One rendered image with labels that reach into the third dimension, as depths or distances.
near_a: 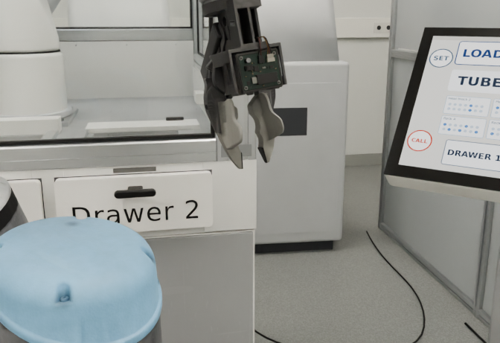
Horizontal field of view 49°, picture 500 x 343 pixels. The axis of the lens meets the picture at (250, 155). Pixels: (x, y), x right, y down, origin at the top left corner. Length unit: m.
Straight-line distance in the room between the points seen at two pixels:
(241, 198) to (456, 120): 0.43
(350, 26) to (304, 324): 2.69
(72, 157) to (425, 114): 0.64
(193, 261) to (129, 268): 0.75
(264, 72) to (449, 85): 0.44
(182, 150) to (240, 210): 0.17
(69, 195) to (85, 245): 0.66
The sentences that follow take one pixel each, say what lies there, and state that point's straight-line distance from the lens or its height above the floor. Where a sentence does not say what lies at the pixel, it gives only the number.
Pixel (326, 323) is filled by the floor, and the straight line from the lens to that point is 2.38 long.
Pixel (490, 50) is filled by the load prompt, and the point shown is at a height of 1.16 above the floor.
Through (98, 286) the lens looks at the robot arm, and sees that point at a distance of 0.37.
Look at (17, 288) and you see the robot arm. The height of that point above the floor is 1.06.
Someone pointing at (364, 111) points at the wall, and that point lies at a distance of 4.62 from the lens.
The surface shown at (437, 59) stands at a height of 1.14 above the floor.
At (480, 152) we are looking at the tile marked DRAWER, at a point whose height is 1.01.
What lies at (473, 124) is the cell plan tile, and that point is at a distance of 0.98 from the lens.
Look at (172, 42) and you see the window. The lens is 1.05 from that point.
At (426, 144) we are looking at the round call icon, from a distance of 0.97.
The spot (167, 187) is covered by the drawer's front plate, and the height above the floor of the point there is 0.90.
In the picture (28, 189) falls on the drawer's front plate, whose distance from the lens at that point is 1.08.
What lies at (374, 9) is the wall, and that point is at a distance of 4.57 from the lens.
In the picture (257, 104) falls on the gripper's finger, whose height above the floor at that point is 1.11.
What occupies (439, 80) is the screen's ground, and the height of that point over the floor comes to 1.11.
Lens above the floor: 1.22
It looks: 14 degrees down
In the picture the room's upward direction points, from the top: straight up
